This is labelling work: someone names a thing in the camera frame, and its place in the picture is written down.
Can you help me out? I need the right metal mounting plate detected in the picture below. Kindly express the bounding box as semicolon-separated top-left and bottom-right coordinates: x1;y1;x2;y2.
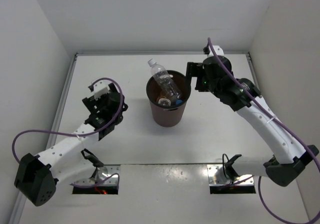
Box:
207;164;254;187

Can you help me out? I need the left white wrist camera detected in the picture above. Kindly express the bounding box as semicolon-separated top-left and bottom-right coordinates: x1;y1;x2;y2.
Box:
88;80;110;100

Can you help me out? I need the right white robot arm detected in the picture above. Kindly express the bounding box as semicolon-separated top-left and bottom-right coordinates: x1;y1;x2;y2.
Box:
186;55;319;187

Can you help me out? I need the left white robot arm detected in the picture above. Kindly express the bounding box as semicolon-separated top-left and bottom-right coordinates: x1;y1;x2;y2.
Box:
14;78;128;207

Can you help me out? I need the orange juice bottle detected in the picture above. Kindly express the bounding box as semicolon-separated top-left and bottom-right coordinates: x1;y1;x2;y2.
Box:
156;91;167;103

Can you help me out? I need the left aluminium rail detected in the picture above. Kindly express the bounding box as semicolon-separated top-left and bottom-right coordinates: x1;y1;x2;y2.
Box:
9;55;77;224

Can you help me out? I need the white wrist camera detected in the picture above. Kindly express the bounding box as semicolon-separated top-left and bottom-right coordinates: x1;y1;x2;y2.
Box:
203;45;225;57
88;80;110;100

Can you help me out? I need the purple cable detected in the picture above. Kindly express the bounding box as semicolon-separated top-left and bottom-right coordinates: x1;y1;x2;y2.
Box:
11;77;125;187
206;37;320;224

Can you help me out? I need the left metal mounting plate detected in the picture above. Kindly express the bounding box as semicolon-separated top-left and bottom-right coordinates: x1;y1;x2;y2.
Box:
75;165;121;187

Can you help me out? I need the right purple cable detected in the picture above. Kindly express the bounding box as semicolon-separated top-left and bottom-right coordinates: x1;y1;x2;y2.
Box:
206;37;320;224

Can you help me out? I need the clear bottle white blue label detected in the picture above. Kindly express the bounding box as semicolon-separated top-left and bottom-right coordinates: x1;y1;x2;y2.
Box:
158;98;171;106

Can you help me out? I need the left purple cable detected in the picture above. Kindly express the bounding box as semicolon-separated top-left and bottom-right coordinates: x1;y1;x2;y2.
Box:
11;77;125;187

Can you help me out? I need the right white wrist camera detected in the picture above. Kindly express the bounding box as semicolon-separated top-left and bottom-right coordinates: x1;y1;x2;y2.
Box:
203;45;225;57

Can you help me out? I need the clear unlabelled plastic bottle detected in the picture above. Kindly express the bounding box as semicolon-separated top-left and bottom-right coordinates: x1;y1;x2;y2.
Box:
147;58;182;105

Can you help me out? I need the brown plastic bin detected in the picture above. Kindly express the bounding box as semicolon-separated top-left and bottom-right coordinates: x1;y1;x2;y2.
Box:
146;70;191;127

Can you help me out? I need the metal mounting plate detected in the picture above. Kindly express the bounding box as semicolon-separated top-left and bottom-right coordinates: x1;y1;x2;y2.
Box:
207;164;254;187
75;165;121;187

